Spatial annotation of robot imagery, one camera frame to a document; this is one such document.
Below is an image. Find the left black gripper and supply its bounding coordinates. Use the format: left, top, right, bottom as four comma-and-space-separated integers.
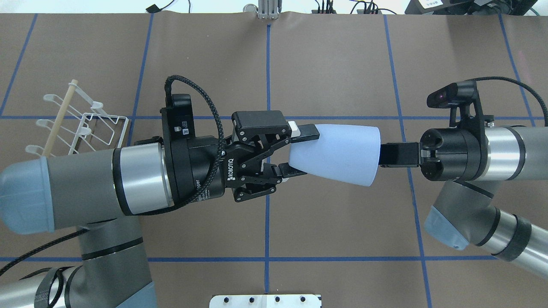
162, 110, 320, 205

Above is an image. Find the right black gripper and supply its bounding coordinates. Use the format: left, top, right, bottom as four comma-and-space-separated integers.
378, 128, 488, 181

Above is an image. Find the light blue plastic cup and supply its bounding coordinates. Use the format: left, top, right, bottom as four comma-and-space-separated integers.
288, 124, 381, 187

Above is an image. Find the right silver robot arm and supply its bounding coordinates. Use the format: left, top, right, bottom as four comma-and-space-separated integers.
379, 125, 547, 279

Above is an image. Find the orange black usb hub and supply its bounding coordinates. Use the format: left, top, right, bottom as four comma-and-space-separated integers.
311, 0, 381, 15

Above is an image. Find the small black adapter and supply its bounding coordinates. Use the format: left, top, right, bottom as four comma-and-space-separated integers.
146, 4, 162, 14

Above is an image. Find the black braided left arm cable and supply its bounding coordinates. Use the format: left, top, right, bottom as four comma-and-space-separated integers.
0, 75, 226, 276

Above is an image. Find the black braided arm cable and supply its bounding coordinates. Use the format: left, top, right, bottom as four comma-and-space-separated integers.
0, 75, 226, 276
475, 76, 548, 127

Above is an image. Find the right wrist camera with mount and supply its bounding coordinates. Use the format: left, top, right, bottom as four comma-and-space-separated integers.
426, 80, 494, 128

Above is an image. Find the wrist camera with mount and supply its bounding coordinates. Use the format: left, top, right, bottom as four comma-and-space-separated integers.
426, 80, 494, 128
161, 94, 196, 142

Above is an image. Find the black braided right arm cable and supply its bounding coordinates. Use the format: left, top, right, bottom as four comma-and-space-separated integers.
475, 76, 548, 127

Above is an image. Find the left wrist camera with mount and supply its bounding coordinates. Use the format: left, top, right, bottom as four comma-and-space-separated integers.
161, 94, 196, 142

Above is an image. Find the aluminium frame post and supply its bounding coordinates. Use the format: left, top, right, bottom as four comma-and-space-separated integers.
257, 0, 283, 20

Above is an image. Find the white camera mast pedestal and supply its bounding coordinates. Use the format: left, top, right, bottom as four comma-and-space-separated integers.
209, 294, 322, 308

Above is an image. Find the white wire cup holder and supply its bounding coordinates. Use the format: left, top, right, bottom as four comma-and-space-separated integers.
25, 80, 131, 157

